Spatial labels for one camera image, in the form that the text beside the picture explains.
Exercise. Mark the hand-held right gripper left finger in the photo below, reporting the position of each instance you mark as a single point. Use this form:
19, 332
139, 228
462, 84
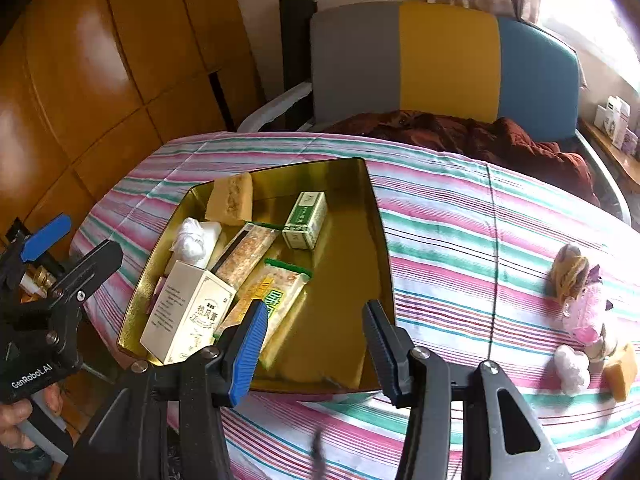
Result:
247, 355

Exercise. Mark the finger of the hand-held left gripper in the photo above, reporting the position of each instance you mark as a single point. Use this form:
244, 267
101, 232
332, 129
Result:
95, 265
45, 237

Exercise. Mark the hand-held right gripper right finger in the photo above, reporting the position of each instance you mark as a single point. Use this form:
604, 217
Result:
382, 355

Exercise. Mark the gold tin box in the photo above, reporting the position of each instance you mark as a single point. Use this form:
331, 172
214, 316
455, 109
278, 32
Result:
340, 310

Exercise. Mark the green and yellow snack packet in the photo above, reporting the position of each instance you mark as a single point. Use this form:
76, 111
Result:
280, 290

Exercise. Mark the cream carton box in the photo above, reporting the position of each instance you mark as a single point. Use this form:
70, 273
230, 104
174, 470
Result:
185, 315

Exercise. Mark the brown snack bar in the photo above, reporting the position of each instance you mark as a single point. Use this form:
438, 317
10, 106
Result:
247, 255

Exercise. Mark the large white packet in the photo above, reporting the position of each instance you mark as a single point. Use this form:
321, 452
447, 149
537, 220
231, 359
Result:
195, 242

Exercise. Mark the green and white box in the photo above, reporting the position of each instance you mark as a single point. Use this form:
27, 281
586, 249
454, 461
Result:
305, 220

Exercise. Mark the yellow cake packet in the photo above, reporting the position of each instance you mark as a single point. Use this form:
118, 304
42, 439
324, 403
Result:
230, 200
620, 372

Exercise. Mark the small white packet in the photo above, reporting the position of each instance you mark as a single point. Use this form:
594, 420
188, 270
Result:
570, 367

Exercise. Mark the brown striped pastry packet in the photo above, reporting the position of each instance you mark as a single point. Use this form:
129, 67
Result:
572, 270

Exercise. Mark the pink snack packet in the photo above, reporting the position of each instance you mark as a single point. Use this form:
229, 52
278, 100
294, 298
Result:
590, 310

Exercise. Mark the striped tablecloth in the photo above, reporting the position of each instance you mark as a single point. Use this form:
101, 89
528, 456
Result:
450, 220

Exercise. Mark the wooden wardrobe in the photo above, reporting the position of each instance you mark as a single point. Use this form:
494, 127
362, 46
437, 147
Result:
100, 85

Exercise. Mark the dark red blanket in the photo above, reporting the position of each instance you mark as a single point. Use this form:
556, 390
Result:
500, 145

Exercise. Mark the wooden side shelf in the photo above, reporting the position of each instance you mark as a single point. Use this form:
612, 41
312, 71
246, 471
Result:
610, 155

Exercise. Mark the grey yellow blue chair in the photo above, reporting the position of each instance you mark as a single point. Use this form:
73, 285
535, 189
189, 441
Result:
450, 55

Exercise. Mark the purple and white box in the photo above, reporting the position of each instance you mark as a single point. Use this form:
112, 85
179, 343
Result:
631, 139

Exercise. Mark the white box with blue label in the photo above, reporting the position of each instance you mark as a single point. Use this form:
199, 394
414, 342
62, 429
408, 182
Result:
612, 115

